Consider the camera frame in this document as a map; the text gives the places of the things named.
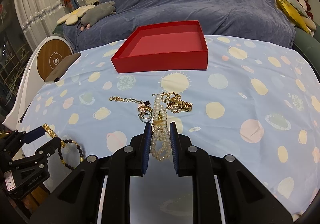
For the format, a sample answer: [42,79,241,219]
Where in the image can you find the red cardboard box tray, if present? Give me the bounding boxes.
[111,20,208,73]

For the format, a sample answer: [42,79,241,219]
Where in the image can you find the dark bead bracelet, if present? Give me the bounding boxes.
[57,139,85,171]

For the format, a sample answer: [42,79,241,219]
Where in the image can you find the gold watch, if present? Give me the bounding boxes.
[167,98,193,113]

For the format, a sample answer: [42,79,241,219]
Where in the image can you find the gold yellow pillow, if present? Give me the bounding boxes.
[276,0,311,34]

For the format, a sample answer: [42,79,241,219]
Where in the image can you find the cream flower cushion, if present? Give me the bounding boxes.
[56,5,95,25]

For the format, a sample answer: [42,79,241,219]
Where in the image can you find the blue-grey sofa blanket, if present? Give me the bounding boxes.
[63,0,296,52]

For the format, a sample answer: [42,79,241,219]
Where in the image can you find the dark green sofa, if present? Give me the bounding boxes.
[260,0,320,77]

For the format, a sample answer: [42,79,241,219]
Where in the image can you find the grey plush toy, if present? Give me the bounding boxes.
[80,1,116,31]

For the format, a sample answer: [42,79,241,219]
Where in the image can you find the gold necklace with black clover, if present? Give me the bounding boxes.
[108,96,151,106]

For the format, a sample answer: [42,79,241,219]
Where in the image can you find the light blue planet tablecloth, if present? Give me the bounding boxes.
[19,34,320,224]

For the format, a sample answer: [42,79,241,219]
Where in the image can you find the brown phone case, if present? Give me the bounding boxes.
[44,52,81,84]

